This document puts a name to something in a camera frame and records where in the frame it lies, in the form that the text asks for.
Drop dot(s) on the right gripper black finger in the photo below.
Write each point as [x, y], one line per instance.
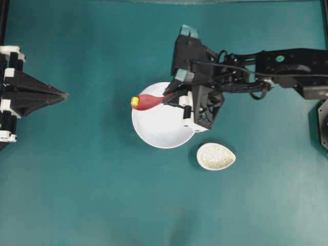
[171, 100]
[174, 86]

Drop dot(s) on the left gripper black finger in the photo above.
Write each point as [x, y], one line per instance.
[33, 102]
[24, 81]

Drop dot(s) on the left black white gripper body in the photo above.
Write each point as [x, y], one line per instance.
[11, 57]

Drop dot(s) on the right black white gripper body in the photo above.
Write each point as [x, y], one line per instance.
[200, 106]

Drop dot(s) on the red plastic spoon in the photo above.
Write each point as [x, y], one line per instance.
[148, 101]

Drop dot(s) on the yellow hexagonal prism block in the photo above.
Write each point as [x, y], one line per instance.
[135, 102]

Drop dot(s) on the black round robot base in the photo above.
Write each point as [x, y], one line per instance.
[318, 127]

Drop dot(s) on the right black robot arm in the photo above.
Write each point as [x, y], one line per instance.
[202, 76]

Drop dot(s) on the white round bowl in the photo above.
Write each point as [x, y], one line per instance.
[161, 126]

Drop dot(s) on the speckled white egg-shaped dish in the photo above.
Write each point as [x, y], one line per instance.
[214, 157]

